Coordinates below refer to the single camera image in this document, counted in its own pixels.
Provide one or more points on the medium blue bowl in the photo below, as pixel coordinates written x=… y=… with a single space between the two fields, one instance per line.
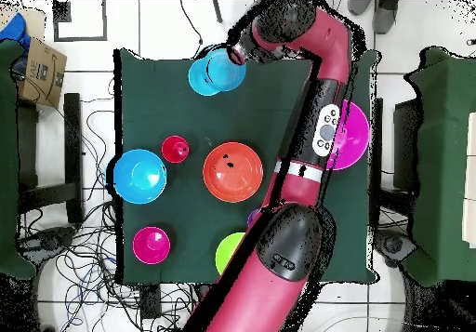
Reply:
x=225 y=73

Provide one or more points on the orange bowl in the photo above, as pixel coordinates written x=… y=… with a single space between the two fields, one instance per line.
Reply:
x=232 y=175

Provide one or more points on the purple cup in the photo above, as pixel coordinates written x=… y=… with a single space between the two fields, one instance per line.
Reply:
x=253 y=216

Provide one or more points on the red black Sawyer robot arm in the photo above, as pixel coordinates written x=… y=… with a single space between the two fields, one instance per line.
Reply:
x=260 y=291

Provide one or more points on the grey chair leg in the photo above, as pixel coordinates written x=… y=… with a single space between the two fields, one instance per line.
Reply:
x=217 y=10

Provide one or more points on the dark green tablecloth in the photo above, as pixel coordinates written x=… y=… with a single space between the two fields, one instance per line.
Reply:
x=167 y=86

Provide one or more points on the red cup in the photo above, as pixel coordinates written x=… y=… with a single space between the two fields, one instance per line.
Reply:
x=173 y=149

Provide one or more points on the grey shoe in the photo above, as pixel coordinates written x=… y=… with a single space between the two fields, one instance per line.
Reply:
x=359 y=6
x=385 y=15

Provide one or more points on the large pink bowl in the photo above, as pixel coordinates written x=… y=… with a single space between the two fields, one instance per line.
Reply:
x=353 y=135

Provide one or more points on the large blue bowl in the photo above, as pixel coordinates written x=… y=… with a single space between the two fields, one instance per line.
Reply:
x=140 y=176

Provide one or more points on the black metal stand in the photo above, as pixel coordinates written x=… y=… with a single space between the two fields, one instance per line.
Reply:
x=405 y=142
x=72 y=142

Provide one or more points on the green bowl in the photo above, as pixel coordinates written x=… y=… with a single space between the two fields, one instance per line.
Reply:
x=227 y=252

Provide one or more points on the printed cardboard box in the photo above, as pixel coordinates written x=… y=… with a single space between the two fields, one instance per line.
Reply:
x=41 y=71

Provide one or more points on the plain cardboard box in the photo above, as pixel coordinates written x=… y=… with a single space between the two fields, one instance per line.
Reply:
x=35 y=21

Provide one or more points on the small red bowl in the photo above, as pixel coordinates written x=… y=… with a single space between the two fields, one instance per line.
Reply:
x=150 y=246

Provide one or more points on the blue bag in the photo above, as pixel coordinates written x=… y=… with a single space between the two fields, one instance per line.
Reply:
x=15 y=30

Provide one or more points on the green cloth covered table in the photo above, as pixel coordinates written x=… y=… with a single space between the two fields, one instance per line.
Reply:
x=442 y=161
x=7 y=161

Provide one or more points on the white box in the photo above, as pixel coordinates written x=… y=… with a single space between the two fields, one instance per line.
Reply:
x=470 y=161

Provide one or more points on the black pedestal foot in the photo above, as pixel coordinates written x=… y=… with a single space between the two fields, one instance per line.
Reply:
x=44 y=241
x=394 y=244

